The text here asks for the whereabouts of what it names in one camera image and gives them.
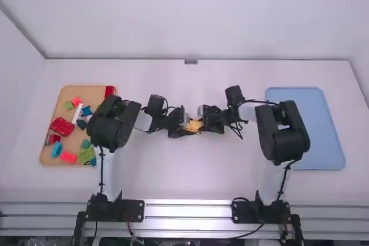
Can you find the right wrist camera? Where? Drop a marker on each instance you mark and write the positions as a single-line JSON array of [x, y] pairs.
[[199, 112]]

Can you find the small green toy brick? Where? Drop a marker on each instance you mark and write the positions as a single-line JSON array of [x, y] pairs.
[[69, 106]]

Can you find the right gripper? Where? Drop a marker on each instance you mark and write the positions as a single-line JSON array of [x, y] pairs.
[[213, 119]]

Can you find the tan tray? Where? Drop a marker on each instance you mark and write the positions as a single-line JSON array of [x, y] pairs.
[[66, 93]]

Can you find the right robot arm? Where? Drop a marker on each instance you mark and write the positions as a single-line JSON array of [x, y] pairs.
[[282, 133]]

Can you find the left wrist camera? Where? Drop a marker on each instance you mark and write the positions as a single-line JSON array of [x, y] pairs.
[[186, 119]]

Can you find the small cyan toy brick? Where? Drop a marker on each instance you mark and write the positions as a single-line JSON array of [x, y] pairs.
[[93, 162]]

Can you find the long white toy brick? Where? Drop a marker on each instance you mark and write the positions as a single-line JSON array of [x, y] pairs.
[[78, 113]]

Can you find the teal toy brick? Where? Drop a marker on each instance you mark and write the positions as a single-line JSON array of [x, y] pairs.
[[82, 124], [86, 144], [86, 111]]

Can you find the small red toy brick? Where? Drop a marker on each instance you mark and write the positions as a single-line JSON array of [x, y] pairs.
[[76, 101]]

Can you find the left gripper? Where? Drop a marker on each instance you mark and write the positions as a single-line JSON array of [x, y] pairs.
[[176, 120]]

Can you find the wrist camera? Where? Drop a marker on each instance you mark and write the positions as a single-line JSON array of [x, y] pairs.
[[199, 112], [186, 119]]

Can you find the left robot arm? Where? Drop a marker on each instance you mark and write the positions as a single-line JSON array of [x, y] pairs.
[[109, 125]]

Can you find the large green toy brick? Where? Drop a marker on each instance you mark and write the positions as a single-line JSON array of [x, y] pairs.
[[86, 156]]

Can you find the large red toy brick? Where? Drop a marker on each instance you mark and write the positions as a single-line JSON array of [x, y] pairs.
[[62, 126]]

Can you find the silver rails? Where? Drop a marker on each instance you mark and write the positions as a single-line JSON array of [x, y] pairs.
[[187, 208]]

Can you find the blue mat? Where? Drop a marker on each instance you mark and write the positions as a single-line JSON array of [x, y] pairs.
[[305, 125]]

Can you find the yellow toy car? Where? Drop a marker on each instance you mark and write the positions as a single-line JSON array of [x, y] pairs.
[[193, 126]]

